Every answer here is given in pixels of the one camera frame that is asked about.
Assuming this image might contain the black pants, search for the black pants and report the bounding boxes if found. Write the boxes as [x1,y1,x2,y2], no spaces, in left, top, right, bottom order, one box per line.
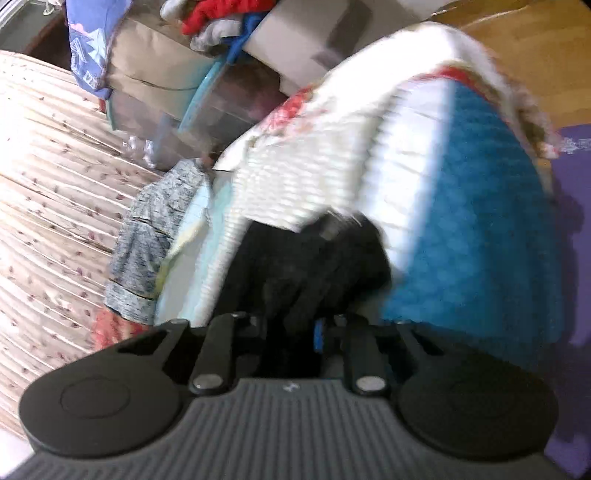
[219,210,395,330]

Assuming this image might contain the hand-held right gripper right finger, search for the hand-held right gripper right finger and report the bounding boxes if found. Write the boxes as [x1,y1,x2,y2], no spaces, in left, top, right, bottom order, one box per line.
[314,315,446,398]

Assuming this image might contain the zigzag patterned bedspread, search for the zigzag patterned bedspread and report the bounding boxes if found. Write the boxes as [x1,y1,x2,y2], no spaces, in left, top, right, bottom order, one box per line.
[185,21,566,374]

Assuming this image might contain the purple mat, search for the purple mat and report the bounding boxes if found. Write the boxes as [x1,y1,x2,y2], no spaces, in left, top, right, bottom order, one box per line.
[542,124,591,478]

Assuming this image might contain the pale blue sheet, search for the pale blue sheet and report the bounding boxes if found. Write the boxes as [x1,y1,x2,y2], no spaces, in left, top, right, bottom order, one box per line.
[154,178,241,326]

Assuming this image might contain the clear plastic storage box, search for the clear plastic storage box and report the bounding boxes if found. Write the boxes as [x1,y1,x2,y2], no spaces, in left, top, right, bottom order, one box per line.
[105,90,183,172]

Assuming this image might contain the pile of colourful clothes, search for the pile of colourful clothes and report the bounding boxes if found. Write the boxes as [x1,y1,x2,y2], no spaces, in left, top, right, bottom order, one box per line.
[159,0,275,65]

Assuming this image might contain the blue printed cloth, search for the blue printed cloth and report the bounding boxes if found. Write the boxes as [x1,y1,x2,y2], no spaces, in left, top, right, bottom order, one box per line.
[65,0,137,101]

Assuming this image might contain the floral patchwork quilt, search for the floral patchwork quilt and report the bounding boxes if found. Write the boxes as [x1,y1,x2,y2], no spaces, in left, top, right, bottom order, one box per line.
[91,159,214,354]

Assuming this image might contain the plastic container with teal lid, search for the plastic container with teal lid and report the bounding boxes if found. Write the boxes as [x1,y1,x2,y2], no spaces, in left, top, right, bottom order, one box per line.
[178,58,289,155]

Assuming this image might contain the leaf print curtain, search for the leaf print curtain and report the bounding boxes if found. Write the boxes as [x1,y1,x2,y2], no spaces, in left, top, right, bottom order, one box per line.
[0,50,176,441]

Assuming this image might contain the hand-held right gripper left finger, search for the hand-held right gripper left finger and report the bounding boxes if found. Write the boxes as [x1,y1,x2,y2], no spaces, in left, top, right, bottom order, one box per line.
[117,311,269,398]

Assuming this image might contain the brown cardboard box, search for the brown cardboard box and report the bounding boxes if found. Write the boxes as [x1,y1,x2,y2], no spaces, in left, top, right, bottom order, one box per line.
[105,18,215,114]

